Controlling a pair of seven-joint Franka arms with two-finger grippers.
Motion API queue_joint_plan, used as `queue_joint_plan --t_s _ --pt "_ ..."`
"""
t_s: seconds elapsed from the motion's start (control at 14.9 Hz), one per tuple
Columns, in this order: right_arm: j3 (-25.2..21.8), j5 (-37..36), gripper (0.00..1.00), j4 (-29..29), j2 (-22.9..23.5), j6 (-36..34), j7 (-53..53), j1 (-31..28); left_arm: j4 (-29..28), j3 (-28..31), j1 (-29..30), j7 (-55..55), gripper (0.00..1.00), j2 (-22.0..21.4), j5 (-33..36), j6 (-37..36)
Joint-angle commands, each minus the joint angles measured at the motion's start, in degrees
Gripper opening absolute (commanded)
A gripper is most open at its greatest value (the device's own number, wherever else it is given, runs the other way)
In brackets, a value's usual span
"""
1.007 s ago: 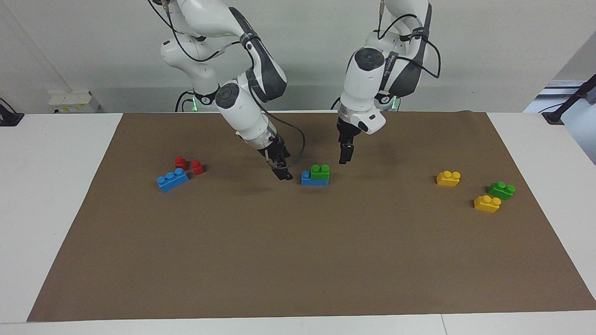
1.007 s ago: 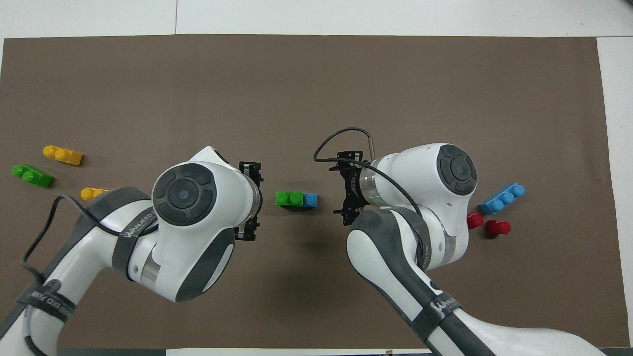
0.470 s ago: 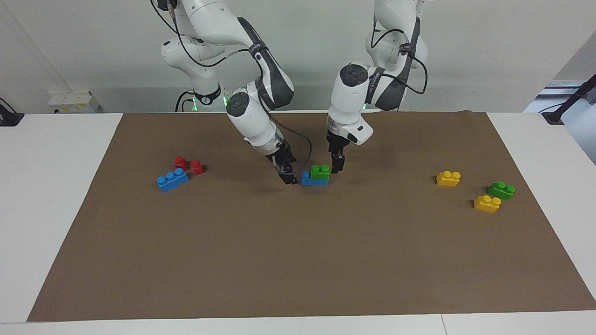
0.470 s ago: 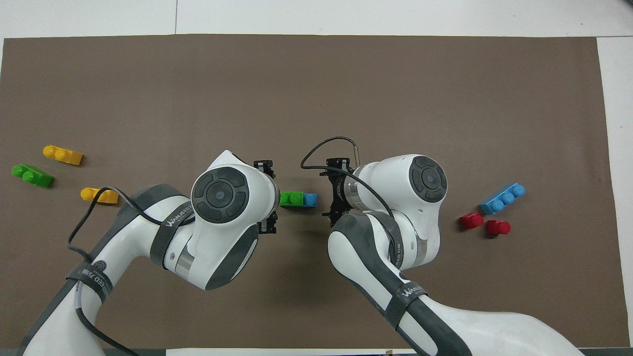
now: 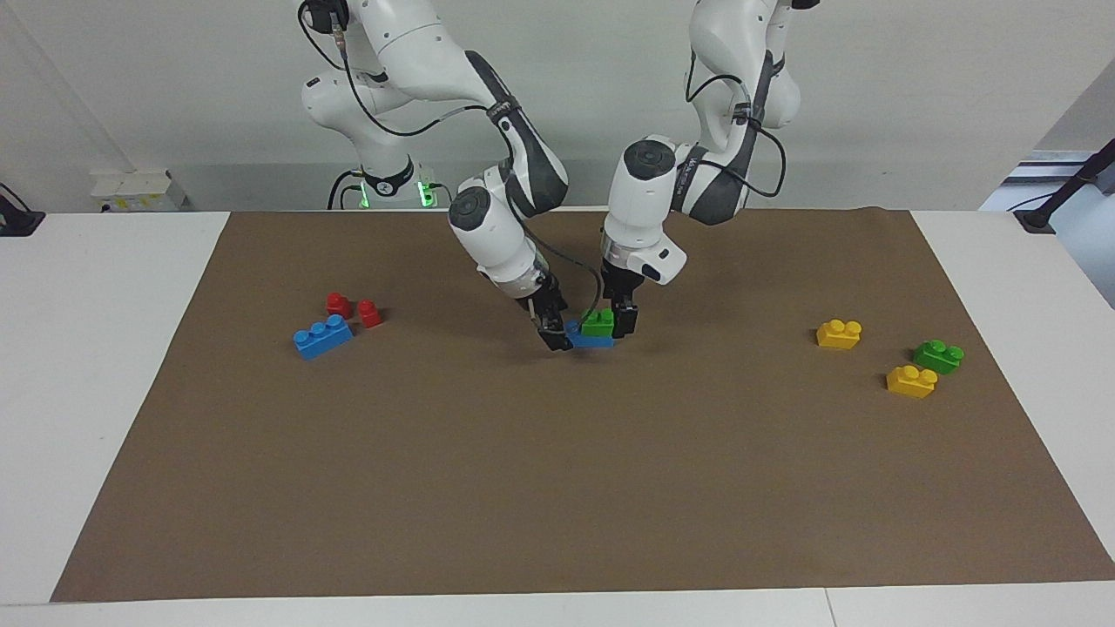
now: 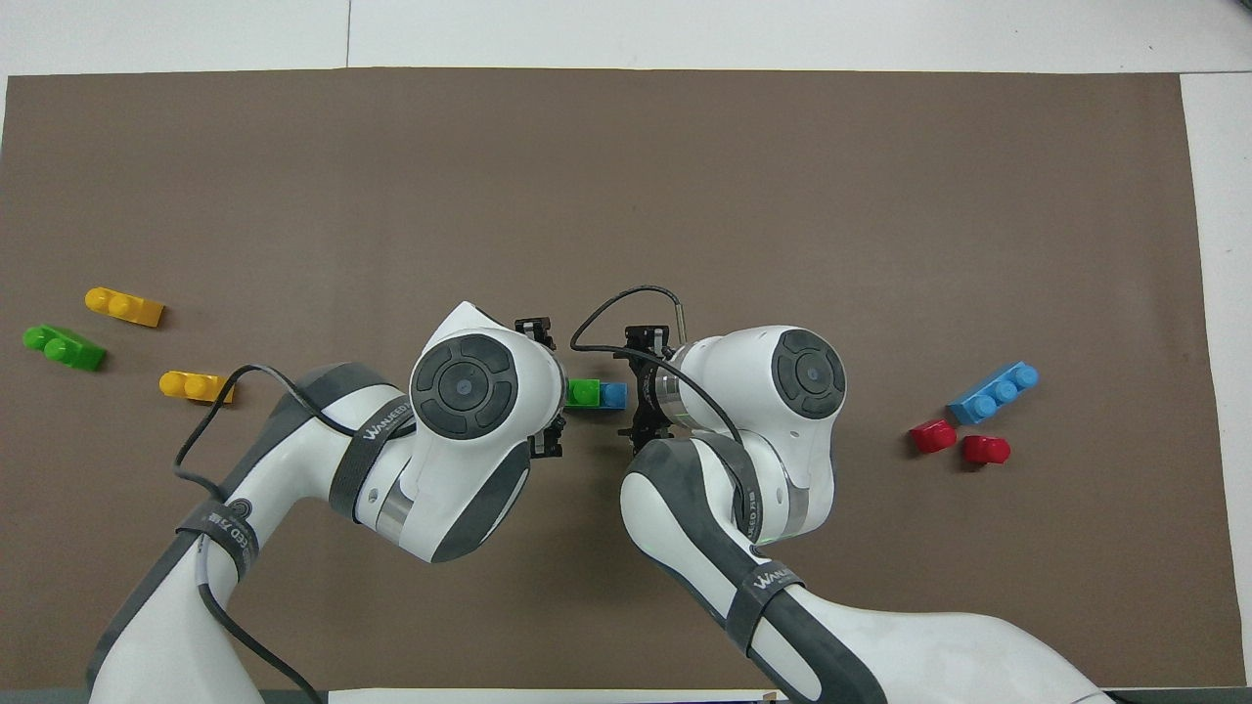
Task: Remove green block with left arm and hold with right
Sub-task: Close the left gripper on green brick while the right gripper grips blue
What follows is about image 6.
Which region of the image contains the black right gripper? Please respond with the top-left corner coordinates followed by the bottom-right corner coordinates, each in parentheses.
top-left (514, 315), bottom-right (678, 462)

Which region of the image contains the yellow two-stud toy block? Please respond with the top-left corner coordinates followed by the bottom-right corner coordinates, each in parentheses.
top-left (84, 286), bottom-right (166, 329)
top-left (158, 371), bottom-right (238, 407)

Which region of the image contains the brown table mat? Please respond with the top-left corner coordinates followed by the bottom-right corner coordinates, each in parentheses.
top-left (0, 66), bottom-right (1249, 691)

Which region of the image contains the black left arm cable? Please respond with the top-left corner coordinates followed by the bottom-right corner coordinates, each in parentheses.
top-left (173, 364), bottom-right (424, 704)

